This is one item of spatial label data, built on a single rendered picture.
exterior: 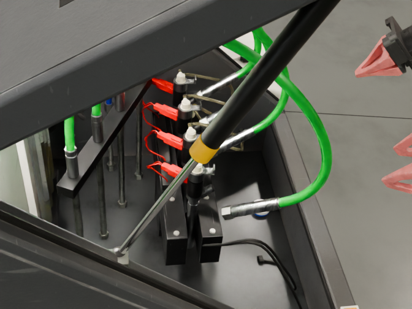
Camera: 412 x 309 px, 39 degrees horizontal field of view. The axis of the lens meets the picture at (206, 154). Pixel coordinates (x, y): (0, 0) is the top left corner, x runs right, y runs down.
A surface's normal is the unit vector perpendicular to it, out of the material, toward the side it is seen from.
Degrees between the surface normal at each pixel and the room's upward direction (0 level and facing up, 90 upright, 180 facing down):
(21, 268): 90
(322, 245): 0
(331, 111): 0
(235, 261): 0
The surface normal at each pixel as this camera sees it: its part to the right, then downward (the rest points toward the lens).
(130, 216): 0.08, -0.71
